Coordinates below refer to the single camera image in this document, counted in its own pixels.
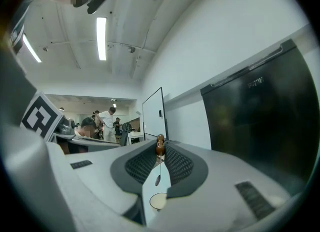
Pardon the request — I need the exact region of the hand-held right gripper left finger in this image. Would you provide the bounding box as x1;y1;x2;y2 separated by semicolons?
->
64;138;159;227

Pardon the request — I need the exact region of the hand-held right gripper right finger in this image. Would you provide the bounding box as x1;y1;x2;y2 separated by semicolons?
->
147;140;293;232

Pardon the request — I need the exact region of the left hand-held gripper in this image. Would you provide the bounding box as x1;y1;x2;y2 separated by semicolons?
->
20;91;122;154

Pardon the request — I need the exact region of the small brown object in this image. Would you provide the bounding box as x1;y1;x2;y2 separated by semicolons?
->
154;133;166;187

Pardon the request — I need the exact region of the black mini fridge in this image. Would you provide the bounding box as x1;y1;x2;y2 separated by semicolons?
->
199;38;317;197

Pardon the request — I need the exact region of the long ceiling light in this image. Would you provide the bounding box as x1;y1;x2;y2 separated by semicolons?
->
95;16;108;62
22;33;43;64

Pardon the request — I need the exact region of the person's dark striped shirt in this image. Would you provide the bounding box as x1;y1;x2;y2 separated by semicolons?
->
8;5;31;54

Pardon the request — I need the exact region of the white whiteboard with black frame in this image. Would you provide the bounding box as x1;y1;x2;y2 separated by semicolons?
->
141;86;170;142

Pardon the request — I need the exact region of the black head-worn camera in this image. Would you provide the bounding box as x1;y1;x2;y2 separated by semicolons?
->
86;0;114;15

